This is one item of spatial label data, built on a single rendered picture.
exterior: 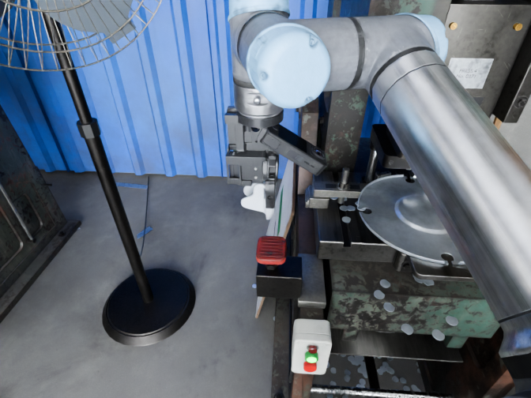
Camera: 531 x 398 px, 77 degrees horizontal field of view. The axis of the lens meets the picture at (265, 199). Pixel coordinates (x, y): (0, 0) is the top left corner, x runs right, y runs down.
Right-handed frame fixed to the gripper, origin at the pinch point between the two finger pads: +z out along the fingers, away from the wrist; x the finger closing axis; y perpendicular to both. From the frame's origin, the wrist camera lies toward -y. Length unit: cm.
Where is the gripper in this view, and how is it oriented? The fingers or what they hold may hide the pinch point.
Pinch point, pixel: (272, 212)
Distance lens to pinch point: 61.6
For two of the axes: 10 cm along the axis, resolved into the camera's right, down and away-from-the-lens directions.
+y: -10.0, -0.4, 0.6
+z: 0.0, 7.9, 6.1
